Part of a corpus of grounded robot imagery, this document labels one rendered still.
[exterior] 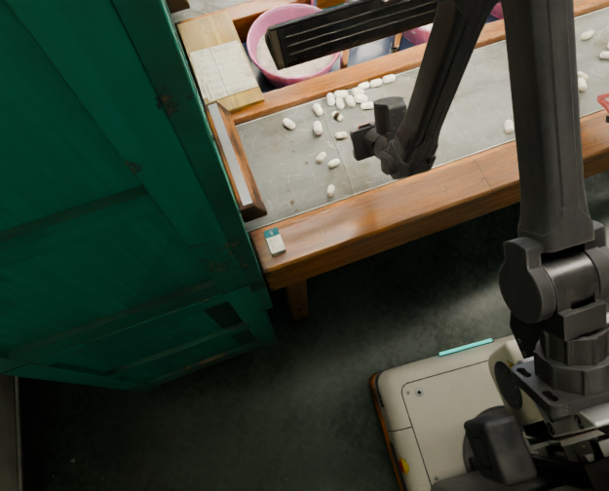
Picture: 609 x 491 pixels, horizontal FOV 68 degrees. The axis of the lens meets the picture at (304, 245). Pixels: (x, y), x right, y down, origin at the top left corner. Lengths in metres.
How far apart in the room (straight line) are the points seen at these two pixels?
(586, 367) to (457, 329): 1.28
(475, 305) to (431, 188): 0.85
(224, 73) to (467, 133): 0.66
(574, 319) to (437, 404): 0.99
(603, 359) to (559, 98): 0.29
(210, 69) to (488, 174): 0.77
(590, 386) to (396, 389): 0.94
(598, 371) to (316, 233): 0.66
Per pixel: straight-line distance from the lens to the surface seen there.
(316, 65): 1.37
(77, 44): 0.38
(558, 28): 0.54
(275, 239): 1.04
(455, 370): 1.55
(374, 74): 1.32
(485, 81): 1.41
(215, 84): 1.30
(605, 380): 0.62
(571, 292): 0.58
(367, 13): 0.98
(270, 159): 1.19
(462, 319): 1.88
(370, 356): 1.78
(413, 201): 1.13
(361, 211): 1.09
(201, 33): 1.43
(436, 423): 1.52
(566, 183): 0.55
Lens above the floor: 1.75
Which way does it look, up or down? 70 degrees down
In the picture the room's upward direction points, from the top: 3 degrees counter-clockwise
